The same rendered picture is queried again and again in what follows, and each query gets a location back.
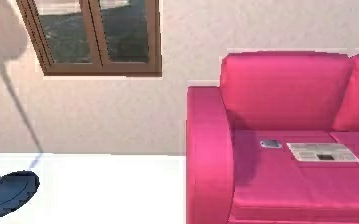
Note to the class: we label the pink sofa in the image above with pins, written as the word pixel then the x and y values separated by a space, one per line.
pixel 287 93

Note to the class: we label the brown framed window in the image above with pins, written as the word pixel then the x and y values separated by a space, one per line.
pixel 97 68

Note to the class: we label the white newspaper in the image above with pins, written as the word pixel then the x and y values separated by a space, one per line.
pixel 320 151

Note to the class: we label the floor lamp with dark base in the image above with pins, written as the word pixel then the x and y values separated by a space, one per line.
pixel 10 193

